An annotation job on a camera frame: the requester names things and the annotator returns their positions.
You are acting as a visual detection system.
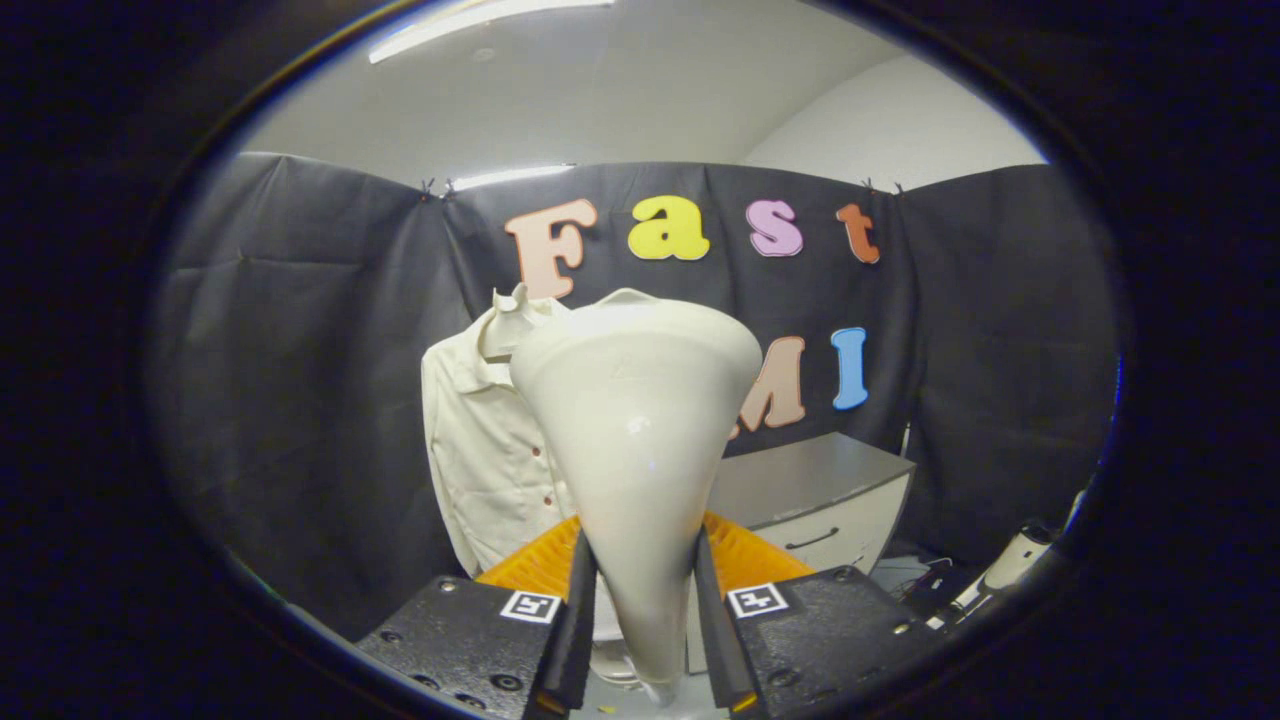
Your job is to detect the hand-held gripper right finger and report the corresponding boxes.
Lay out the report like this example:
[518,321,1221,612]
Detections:
[693,505,936,716]

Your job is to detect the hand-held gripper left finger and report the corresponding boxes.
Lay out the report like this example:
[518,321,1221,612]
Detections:
[357,510,599,716]

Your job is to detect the cream button-up shirt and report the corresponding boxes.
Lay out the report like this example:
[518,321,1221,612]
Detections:
[421,287,663,581]

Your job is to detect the grey top white cabinet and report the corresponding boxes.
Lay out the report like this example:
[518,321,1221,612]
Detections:
[685,432,916,673]

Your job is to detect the white device with black cap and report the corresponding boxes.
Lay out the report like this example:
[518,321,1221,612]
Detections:
[925,518,1059,633]

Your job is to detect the black backdrop cloth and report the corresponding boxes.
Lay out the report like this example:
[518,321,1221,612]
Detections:
[150,150,1119,641]

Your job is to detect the black floor cables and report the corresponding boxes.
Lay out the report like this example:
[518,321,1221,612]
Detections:
[890,555,956,606]

